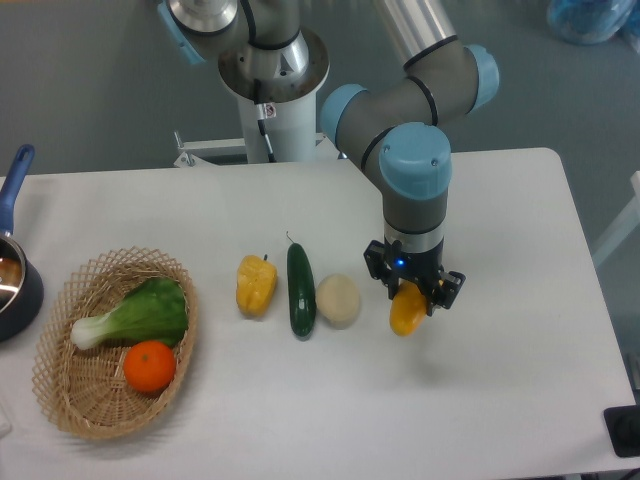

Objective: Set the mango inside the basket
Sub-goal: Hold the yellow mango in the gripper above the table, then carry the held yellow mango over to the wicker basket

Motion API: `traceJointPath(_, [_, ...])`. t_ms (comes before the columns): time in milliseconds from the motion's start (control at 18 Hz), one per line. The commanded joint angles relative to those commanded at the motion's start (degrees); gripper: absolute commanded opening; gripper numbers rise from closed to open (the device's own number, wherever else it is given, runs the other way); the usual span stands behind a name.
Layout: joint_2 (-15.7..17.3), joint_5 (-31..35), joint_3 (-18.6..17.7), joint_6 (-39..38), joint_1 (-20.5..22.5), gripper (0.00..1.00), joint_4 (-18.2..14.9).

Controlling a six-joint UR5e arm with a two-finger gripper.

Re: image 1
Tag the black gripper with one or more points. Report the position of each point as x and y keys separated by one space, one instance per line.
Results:
x=390 y=264

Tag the yellow mango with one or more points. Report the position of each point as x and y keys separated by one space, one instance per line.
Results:
x=408 y=309

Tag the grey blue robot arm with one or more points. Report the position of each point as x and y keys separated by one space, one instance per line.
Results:
x=393 y=137

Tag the woven wicker basket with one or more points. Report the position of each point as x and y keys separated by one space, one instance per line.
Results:
x=85 y=392

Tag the dark green cucumber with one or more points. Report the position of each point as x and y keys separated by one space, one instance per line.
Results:
x=301 y=291

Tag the yellow bell pepper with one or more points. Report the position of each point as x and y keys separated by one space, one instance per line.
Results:
x=256 y=280

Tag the black device at edge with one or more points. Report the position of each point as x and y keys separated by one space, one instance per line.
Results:
x=622 y=424

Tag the green bok choy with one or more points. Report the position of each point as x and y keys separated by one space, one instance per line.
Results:
x=155 y=310

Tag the orange fruit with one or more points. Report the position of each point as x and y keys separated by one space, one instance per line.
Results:
x=149 y=366

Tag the clear blue plastic bag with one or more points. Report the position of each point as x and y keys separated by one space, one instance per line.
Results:
x=591 y=23

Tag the white frame at right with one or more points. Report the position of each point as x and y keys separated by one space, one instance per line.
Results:
x=620 y=227

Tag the white table leg bracket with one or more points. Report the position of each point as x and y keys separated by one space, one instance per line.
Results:
x=233 y=152

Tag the blue handled saucepan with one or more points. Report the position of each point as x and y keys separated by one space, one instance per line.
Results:
x=22 y=290

